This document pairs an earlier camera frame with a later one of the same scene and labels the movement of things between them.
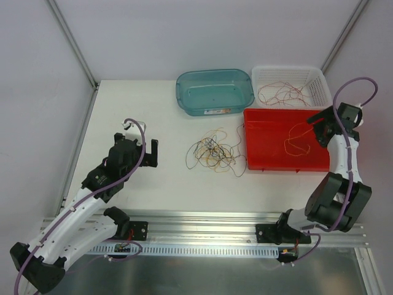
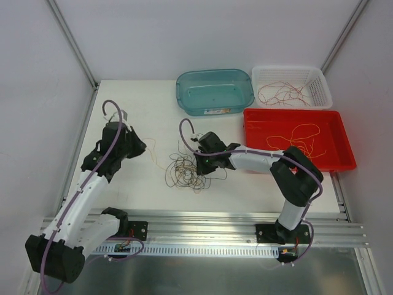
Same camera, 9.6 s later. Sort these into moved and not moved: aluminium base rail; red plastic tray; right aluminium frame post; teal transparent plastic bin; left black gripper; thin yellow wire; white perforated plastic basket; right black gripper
Moved: thin yellow wire; right black gripper; left black gripper
Not moved: teal transparent plastic bin; red plastic tray; right aluminium frame post; aluminium base rail; white perforated plastic basket
